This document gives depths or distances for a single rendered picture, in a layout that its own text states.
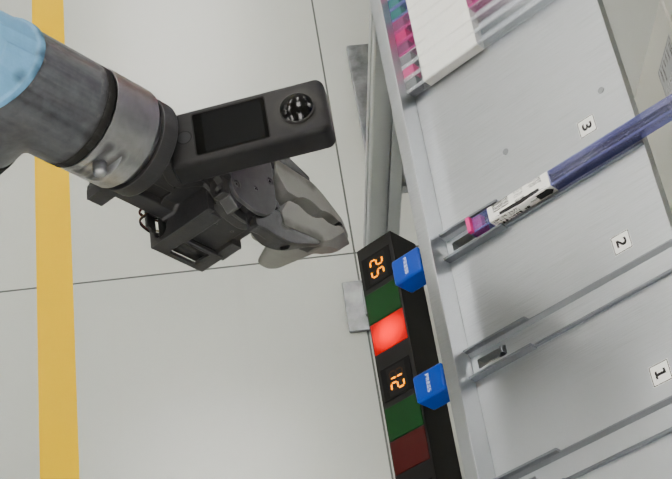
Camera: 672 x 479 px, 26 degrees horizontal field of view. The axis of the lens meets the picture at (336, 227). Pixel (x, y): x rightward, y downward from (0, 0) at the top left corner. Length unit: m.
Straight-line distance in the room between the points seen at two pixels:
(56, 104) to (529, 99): 0.42
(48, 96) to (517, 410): 0.41
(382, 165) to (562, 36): 0.55
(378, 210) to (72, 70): 0.88
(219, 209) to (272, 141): 0.07
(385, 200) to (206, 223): 0.76
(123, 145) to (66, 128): 0.04
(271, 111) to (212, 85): 1.24
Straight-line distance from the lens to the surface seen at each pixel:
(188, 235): 1.06
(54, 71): 0.95
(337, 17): 2.34
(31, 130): 0.95
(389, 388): 1.20
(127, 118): 0.98
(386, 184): 1.76
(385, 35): 1.31
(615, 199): 1.10
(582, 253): 1.10
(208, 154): 1.00
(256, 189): 1.05
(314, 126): 1.00
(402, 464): 1.16
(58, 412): 1.96
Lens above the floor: 1.70
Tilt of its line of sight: 55 degrees down
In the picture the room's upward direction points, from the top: straight up
